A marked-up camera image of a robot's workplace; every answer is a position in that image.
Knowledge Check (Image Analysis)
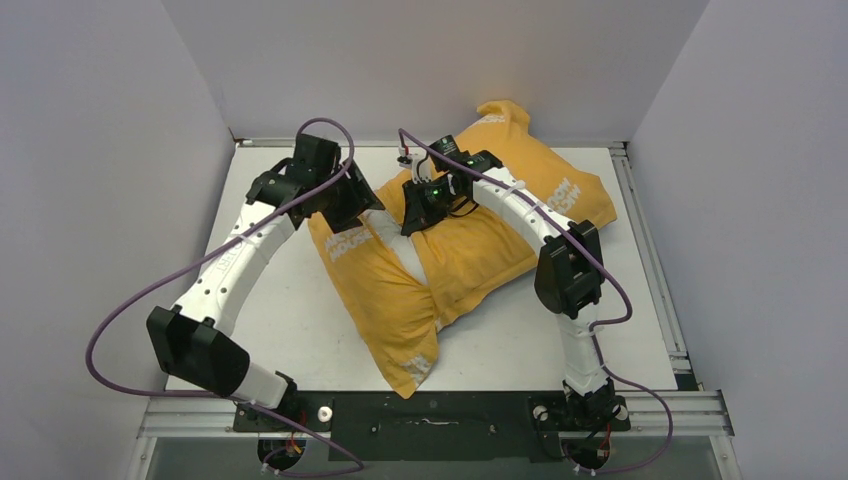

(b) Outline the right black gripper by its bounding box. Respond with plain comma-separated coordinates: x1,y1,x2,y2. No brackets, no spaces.
402,178,461,240

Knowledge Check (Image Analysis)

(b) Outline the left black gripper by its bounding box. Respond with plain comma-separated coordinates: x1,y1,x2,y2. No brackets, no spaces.
315,160,383,232

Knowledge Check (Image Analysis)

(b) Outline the yellow and blue pillowcase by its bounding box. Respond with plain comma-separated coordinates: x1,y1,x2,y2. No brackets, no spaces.
308,100,617,399

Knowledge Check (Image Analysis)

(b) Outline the white pillow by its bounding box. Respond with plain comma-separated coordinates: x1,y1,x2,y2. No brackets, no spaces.
368,210,428,285

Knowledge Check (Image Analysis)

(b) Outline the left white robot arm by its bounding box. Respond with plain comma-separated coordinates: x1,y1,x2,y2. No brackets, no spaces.
146,133,383,430

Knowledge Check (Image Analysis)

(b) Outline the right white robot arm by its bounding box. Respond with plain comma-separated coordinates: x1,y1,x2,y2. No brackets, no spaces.
398,135,628,431

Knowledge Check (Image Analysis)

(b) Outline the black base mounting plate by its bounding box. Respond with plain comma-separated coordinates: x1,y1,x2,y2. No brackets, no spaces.
231,390,631,463

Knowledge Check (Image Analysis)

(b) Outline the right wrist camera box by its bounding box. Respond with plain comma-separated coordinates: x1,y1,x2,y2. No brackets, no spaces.
397,146,432,184

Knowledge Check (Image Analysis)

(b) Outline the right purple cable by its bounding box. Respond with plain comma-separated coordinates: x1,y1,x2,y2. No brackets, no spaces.
397,127,675,477

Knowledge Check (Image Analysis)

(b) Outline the purple cable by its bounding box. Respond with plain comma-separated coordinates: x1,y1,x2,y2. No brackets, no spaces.
86,117,366,480
397,127,675,477

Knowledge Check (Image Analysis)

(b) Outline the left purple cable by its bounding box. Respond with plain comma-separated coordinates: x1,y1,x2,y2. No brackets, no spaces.
86,117,366,480

